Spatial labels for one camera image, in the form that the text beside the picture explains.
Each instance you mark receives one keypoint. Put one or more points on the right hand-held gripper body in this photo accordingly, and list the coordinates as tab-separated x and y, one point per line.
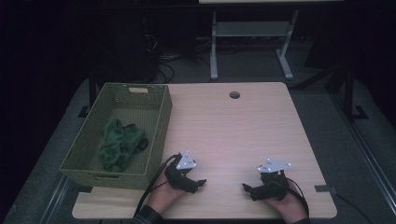
274	186

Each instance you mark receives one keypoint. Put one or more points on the black metal stand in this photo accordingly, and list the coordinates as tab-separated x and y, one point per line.
350	93

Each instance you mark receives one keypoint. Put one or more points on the person's right hand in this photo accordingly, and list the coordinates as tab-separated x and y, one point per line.
292	207

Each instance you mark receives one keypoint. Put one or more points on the grey tape strip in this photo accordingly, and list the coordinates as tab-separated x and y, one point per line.
322	188

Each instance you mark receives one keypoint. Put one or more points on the green fuzzy cloth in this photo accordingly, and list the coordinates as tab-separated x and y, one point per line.
116	146

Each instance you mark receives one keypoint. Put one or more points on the person's left hand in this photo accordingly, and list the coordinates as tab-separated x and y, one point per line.
163	196

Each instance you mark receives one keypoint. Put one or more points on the green woven basket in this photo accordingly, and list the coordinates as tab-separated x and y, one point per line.
93	124

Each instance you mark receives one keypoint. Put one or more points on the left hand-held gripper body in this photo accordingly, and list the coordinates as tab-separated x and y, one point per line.
174	175

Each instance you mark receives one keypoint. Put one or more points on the grey metal stand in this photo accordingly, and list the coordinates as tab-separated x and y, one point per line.
252	28

